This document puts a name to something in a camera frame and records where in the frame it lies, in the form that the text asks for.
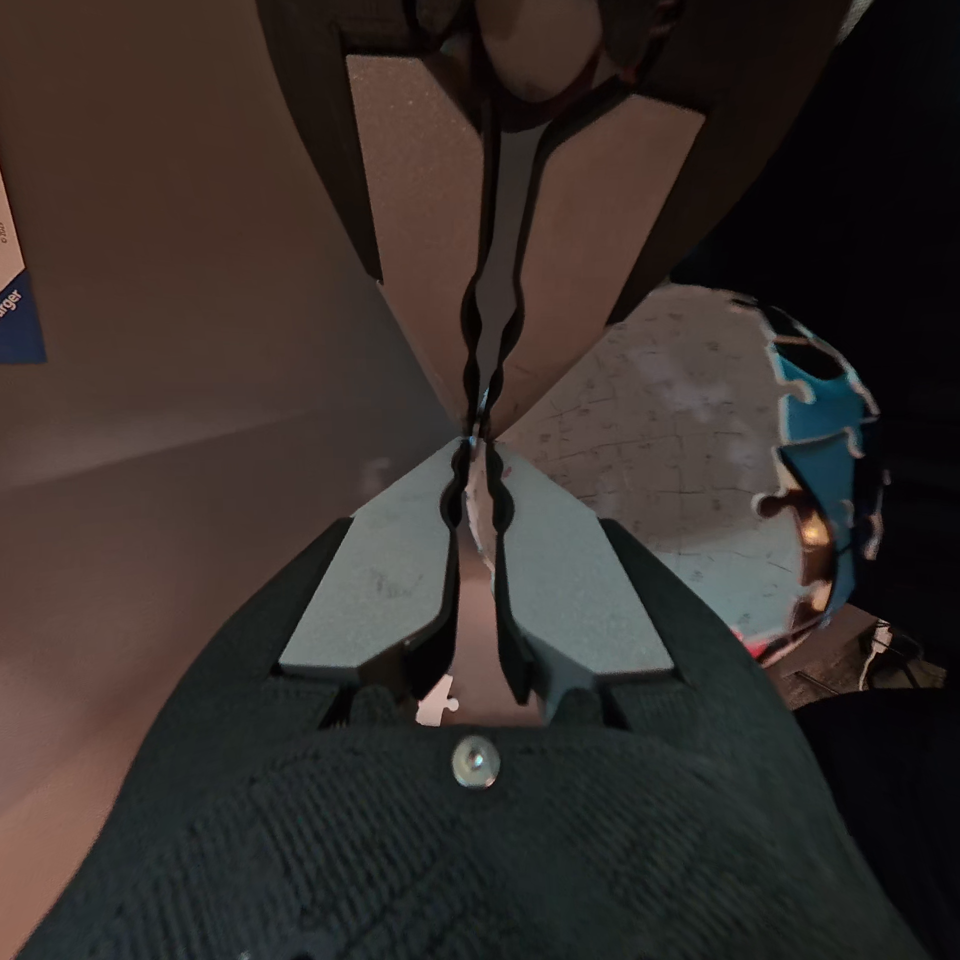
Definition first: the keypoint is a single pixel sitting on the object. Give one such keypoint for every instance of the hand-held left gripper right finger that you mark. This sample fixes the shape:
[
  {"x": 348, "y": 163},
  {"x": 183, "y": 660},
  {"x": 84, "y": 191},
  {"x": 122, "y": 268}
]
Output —
[{"x": 577, "y": 585}]

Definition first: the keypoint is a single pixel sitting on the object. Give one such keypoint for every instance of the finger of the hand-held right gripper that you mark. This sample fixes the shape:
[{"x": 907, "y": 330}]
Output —
[
  {"x": 600, "y": 225},
  {"x": 420, "y": 187}
]

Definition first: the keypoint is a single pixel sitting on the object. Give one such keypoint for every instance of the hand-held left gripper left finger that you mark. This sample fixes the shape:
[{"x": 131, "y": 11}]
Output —
[{"x": 375, "y": 585}]

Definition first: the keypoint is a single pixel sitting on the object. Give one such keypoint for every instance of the white puzzle pieces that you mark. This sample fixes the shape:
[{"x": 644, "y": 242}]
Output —
[{"x": 435, "y": 709}]

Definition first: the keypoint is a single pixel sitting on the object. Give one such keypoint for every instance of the blue white puzzle ball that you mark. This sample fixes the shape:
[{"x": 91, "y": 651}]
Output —
[{"x": 675, "y": 450}]

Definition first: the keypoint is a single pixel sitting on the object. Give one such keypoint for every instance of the curved blue puzzle piece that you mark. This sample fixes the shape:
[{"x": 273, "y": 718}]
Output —
[{"x": 486, "y": 401}]

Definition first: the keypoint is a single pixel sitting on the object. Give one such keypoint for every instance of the white instruction leaflet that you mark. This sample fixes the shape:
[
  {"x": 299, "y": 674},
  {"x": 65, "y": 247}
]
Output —
[{"x": 15, "y": 315}]

